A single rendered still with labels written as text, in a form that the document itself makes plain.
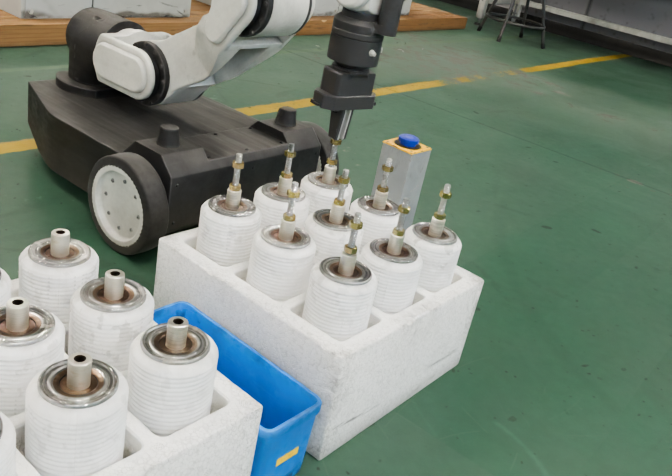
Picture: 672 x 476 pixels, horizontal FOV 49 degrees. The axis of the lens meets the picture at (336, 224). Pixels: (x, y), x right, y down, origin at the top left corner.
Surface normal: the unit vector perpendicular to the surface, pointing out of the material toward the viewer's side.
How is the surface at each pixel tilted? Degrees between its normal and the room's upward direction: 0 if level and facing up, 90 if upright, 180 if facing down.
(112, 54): 90
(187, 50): 90
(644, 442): 0
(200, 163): 46
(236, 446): 90
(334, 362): 90
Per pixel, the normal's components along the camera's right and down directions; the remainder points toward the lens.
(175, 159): 0.68, -0.34
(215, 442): 0.74, 0.40
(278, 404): -0.64, 0.18
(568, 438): 0.18, -0.89
